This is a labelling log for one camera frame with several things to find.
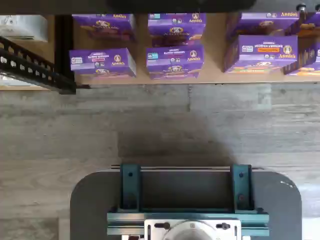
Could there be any purple Annie's box blue badge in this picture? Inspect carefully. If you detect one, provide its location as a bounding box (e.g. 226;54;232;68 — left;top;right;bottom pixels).
145;44;205;80

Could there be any brown lower shelf board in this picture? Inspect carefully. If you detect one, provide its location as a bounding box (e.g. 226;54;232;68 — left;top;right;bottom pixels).
0;13;320;91

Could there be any purple Annie's box pink stripe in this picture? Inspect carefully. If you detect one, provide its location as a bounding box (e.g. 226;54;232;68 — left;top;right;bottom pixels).
68;47;137;77

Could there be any purple Annie's cracker box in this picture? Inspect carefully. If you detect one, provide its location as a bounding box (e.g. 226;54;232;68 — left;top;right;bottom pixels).
147;12;207;48
297;12;320;39
226;11;301;42
71;13;137;43
283;41;320;76

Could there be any purple Annie's box orange stripe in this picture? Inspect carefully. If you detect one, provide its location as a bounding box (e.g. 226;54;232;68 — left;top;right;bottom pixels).
223;34;299;74

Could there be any black shelf cross beam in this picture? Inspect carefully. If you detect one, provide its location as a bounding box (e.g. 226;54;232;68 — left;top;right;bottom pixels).
0;0;320;15

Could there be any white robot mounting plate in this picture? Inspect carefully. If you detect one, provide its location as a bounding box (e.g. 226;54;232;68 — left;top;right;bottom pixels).
144;218;242;240

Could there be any white blurry appliance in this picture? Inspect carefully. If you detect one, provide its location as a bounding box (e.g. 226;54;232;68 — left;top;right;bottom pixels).
0;14;49;43

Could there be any teal aluminium mounting frame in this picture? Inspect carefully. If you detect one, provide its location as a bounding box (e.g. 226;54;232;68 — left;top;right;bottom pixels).
107;163;270;237

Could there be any black shelf upright post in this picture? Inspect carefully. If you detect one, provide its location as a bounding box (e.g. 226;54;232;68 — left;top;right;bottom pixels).
54;14;76;76

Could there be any black perforated metal rail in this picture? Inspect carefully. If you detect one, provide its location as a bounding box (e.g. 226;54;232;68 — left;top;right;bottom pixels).
0;35;77;95

